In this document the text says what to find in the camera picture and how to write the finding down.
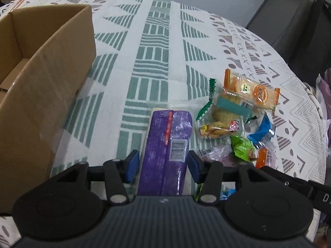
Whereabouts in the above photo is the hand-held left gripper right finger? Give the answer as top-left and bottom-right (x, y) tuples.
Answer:
(187, 150), (281, 204)

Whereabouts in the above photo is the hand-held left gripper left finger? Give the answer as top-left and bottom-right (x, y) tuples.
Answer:
(50, 149), (140, 205)

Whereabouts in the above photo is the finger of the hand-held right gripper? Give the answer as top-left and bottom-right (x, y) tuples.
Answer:
(260, 166), (309, 197)

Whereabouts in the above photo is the purple snack packet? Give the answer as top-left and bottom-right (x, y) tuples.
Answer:
(137, 108), (193, 197)

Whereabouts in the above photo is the yellow snack packet pink label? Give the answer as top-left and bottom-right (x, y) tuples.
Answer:
(198, 120), (245, 140)

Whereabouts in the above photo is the blue snack packet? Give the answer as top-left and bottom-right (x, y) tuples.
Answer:
(246, 114), (277, 149)

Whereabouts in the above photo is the green snack packet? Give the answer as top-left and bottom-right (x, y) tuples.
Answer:
(230, 134), (257, 162)

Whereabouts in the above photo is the brown cardboard box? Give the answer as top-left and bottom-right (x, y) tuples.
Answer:
(0, 4), (97, 213)

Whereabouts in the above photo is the pink clear snack packet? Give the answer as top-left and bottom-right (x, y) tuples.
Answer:
(197, 145), (239, 167)

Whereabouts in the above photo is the small orange snack packet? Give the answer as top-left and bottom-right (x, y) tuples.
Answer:
(255, 146), (276, 170)

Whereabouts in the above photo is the clear cookie packet green edge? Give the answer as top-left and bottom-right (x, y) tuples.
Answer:
(196, 78), (255, 126)

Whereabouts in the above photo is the orange rice cracker packet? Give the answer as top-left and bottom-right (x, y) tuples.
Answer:
(224, 68), (281, 113)

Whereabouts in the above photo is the pink cloth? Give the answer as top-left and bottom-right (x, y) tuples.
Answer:
(316, 68), (331, 156)

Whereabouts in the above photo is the patterned blanket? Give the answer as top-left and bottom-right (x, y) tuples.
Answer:
(0, 0), (329, 248)

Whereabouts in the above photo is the black furniture panel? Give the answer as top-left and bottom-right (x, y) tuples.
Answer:
(271, 0), (331, 66)

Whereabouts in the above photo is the dark grey cabinet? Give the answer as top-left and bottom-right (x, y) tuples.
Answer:
(246, 0), (331, 31)

